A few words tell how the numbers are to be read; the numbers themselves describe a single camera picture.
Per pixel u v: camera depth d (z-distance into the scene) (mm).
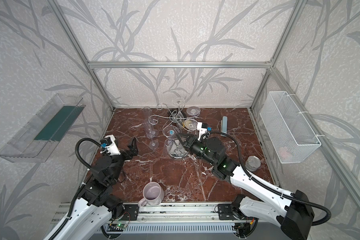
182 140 621
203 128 632
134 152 655
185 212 753
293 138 601
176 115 734
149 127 830
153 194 769
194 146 597
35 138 638
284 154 720
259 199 470
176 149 941
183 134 633
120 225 705
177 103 789
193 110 752
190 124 689
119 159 620
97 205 519
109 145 587
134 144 706
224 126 1038
